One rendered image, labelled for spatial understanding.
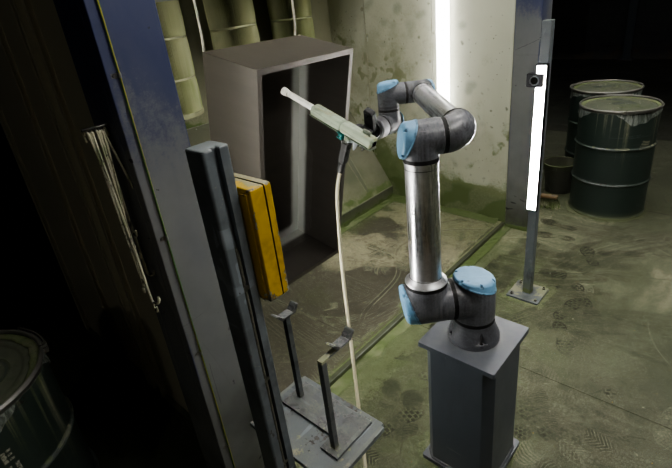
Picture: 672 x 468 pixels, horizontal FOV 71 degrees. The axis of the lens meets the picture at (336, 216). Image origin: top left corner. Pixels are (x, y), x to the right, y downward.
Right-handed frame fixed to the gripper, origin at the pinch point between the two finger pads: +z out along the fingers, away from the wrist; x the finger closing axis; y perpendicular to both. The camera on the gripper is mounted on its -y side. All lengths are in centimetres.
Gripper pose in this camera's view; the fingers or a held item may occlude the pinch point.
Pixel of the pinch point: (346, 137)
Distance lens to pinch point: 182.4
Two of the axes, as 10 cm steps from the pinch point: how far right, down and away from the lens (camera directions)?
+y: -2.3, 7.6, 6.1
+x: -7.4, -5.4, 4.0
